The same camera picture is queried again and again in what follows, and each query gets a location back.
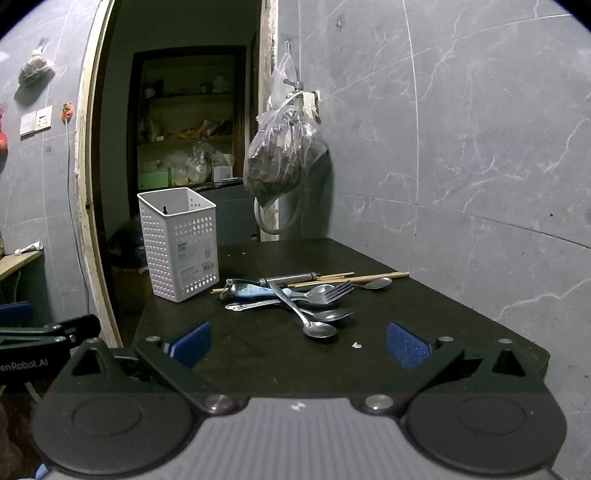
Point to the metal wall tap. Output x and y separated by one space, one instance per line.
295 85

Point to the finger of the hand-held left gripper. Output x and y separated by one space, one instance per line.
16 314
83 327

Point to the white tap fitting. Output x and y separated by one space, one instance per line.
311 108

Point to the pale blue peeler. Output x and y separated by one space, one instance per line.
254 290

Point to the white perforated utensil basket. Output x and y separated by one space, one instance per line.
175 249

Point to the wooden shelf cabinet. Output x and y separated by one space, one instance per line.
137 138

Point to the clear bag of dried herbs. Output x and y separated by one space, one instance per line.
277 157

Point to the dark grey cabinet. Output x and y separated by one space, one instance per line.
235 217

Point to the orange plug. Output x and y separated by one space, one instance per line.
67 112

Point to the metal fork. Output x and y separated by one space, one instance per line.
339 290

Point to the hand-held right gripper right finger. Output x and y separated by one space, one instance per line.
406 346

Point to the cream door frame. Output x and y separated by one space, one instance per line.
87 161

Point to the pile of clear plastic bags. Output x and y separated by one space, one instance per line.
194 166

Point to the red plastic bag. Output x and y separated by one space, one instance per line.
2 138

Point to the hanging grey mesh bag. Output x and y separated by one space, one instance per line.
36 67

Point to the beige kitchen counter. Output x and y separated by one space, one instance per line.
16 263

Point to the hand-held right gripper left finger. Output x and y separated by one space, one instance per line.
191 344

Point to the green cardboard box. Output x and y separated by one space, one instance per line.
154 181

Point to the small white box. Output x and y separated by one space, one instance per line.
222 173

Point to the black garbage bag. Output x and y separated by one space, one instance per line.
127 242

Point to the white tube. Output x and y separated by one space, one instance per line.
27 248

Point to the white wall switch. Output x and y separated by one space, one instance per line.
27 123

